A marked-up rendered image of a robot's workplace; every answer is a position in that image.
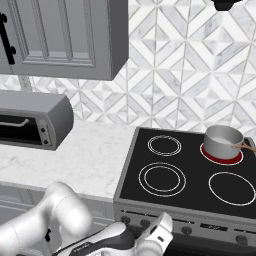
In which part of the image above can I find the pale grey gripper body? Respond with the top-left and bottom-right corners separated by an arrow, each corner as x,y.
135,240 -> 168,256

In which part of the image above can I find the black glass-top stove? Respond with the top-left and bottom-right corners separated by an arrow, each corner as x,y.
112,126 -> 256,256

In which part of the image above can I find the grey base cabinet run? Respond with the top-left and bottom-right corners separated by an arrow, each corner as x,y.
0,181 -> 116,256

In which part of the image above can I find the grey toaster oven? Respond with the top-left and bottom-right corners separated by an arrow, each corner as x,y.
0,90 -> 75,152

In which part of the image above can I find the toaster oven glass door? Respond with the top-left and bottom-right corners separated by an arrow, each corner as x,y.
0,114 -> 38,147

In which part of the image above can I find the grey panelled cupboard door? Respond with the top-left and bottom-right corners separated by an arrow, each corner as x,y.
7,0 -> 113,81

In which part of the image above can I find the black range hood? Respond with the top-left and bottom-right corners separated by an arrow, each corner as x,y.
212,0 -> 245,12

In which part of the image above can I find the silver saucepan with wooden handle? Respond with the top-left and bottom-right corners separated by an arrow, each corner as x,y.
202,124 -> 256,161

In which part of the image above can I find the grey toaster oven door handle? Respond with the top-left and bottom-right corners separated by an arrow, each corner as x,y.
0,118 -> 31,129

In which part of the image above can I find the grey wall cupboard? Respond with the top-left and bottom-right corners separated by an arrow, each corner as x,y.
0,0 -> 130,82

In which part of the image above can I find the black cupboard door handle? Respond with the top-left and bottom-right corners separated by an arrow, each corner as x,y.
0,12 -> 17,66

